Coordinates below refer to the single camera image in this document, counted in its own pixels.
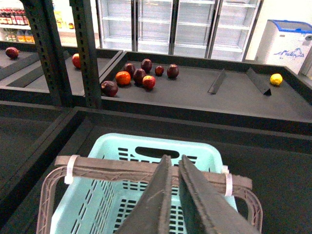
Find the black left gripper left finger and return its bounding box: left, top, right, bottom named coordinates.
left=116, top=155, right=173, bottom=234

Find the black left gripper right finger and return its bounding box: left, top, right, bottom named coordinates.
left=178, top=156, right=261, bottom=234

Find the brown basket handle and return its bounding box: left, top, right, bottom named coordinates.
left=36, top=156, right=263, bottom=234

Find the light blue plastic basket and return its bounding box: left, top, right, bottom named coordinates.
left=50, top=133, right=223, bottom=234

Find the dark red apple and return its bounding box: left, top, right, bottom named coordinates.
left=133, top=68, right=146, bottom=85
left=141, top=58, right=152, bottom=74
left=167, top=64, right=179, bottom=79
left=5, top=47, right=20, bottom=59
left=101, top=81, right=118, bottom=97
left=123, top=63, right=136, bottom=77

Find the red orange apple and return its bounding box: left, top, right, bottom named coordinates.
left=115, top=71, right=131, bottom=86

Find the small red apple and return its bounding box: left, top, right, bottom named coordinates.
left=155, top=65, right=164, bottom=77

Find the white zip tie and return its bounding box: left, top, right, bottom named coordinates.
left=64, top=155, right=80, bottom=185
left=221, top=165, right=233, bottom=197

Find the black divider wedge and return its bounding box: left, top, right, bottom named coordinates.
left=246, top=67, right=272, bottom=96
left=208, top=69, right=226, bottom=95

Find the yellow lemon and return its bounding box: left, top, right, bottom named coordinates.
left=270, top=73, right=283, bottom=86

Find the red fruit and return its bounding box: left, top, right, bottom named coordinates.
left=72, top=53, right=81, bottom=69

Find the glass door refrigerator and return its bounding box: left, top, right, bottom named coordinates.
left=96, top=0, right=263, bottom=61

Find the white chest freezer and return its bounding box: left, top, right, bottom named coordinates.
left=255, top=19, right=312, bottom=74

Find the black shelf post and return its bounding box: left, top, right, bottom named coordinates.
left=69, top=0, right=102, bottom=109
left=22, top=0, right=73, bottom=107

